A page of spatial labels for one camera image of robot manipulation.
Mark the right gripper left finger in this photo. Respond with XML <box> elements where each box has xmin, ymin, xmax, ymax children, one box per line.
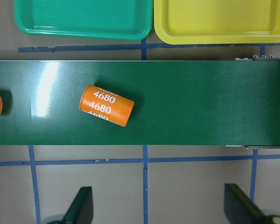
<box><xmin>63</xmin><ymin>187</ymin><xmax>93</xmax><ymax>224</ymax></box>

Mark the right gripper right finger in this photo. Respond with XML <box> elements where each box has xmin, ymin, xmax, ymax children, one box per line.
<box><xmin>224</xmin><ymin>183</ymin><xmax>266</xmax><ymax>224</ymax></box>

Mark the orange cylinder with 4680 print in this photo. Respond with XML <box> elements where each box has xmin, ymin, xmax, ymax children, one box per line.
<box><xmin>79</xmin><ymin>85</ymin><xmax>134</xmax><ymax>127</ymax></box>

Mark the green conveyor belt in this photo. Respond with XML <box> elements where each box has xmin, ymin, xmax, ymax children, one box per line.
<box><xmin>0</xmin><ymin>60</ymin><xmax>280</xmax><ymax>147</ymax></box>

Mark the yellow plastic tray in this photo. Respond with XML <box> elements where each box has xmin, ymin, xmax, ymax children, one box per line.
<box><xmin>154</xmin><ymin>0</ymin><xmax>280</xmax><ymax>45</ymax></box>

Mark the green plastic tray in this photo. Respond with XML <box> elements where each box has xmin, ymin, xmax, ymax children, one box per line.
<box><xmin>14</xmin><ymin>0</ymin><xmax>153</xmax><ymax>41</ymax></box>

